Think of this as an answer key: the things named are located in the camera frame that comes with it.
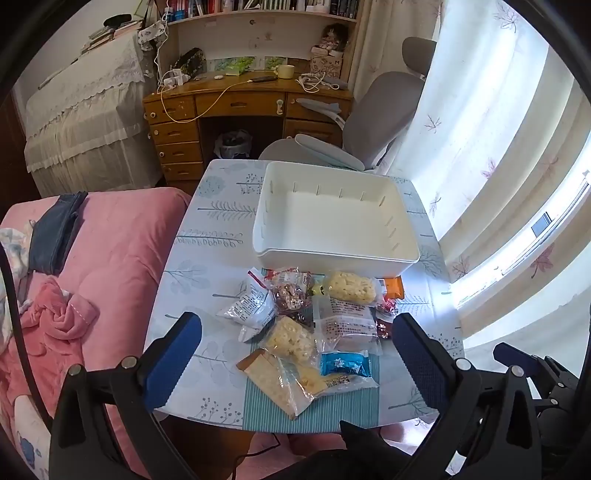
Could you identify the rice cracker clear pack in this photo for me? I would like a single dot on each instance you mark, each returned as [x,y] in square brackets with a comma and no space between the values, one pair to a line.
[289,339]

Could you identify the yellow cheese cake pack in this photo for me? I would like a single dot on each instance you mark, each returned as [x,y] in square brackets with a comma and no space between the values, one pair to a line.
[291,387]

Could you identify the blue candy pack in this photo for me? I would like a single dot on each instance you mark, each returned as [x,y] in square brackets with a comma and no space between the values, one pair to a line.
[348,363]

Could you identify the white plastic storage bin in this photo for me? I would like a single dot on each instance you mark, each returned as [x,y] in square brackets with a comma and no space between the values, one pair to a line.
[322,219]

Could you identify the date walnut clear pack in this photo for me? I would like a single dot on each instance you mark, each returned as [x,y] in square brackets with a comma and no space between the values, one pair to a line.
[291,289]

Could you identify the silver red snack bag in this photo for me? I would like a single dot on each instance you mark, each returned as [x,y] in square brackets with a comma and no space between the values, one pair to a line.
[253,309]

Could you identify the trash bin under desk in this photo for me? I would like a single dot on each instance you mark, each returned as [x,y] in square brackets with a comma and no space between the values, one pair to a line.
[233,145]

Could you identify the navy folded trousers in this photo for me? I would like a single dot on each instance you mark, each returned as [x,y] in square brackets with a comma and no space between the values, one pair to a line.
[54,234]

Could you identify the yellow mug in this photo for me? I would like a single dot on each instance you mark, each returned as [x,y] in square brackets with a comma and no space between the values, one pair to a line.
[285,71]

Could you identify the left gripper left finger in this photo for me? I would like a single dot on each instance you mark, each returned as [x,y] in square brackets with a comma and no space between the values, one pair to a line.
[83,443]

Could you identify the pink crumpled garment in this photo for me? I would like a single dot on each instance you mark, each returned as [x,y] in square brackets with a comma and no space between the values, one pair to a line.
[57,321]

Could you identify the lace covered piano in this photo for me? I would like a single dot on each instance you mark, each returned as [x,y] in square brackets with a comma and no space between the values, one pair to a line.
[85,128]

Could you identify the bookshelf with books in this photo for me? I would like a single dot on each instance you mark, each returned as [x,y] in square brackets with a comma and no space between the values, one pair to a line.
[188,10]

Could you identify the wooden desk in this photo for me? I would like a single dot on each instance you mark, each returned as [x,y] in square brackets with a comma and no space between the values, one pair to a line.
[184,122]

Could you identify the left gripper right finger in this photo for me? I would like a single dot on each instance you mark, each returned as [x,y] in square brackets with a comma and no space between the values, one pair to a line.
[486,417]

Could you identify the floral curtain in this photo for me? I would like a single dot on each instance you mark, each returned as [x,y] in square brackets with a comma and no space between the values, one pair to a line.
[496,164]

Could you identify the grey office chair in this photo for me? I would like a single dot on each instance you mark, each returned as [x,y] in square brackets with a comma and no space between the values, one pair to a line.
[381,117]

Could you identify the orange white snack pack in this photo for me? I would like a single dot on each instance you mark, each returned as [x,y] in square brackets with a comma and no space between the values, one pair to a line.
[394,288]

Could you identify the clear printed pastry pack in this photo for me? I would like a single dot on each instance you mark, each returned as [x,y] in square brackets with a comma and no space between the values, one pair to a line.
[344,326]

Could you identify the pink bed quilt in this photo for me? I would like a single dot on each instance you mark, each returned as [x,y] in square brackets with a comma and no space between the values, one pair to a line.
[115,264]

